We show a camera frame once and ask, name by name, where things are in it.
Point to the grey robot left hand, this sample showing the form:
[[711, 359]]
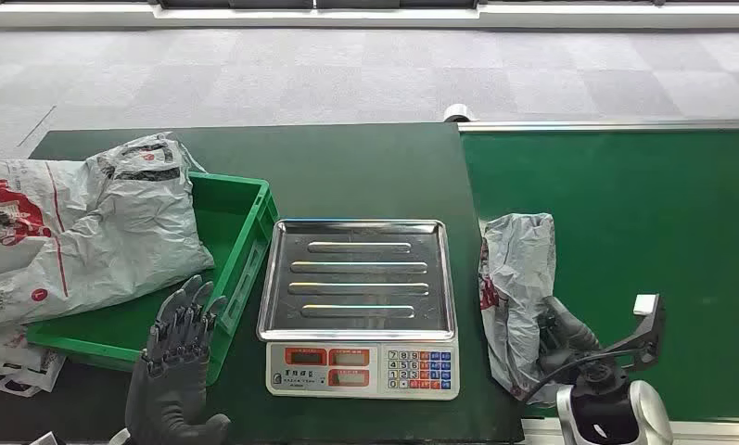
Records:
[[172, 368]]

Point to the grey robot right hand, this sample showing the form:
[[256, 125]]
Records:
[[568, 341]]

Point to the small grey plastic mailer package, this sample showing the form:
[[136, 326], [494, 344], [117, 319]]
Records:
[[516, 270]]

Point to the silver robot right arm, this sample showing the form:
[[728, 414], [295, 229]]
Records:
[[648, 411]]

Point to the green conveyor belt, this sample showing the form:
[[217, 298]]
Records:
[[645, 215]]

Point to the silver conveyor roller end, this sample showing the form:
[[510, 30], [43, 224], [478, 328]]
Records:
[[458, 113]]

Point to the white paper scrap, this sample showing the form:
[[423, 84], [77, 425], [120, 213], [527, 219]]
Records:
[[44, 439]]

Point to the large grey printed mailer bag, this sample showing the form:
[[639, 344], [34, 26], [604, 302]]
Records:
[[99, 233]]

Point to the green plastic crate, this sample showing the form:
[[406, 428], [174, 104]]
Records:
[[234, 221]]

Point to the white printed mailer bag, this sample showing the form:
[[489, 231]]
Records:
[[13, 362]]

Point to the electronic scale with steel tray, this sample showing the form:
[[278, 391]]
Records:
[[357, 288]]

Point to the dark green table mat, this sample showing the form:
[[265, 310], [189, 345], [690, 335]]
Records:
[[357, 172]]

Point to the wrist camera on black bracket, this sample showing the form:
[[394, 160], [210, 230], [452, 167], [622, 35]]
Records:
[[648, 328]]

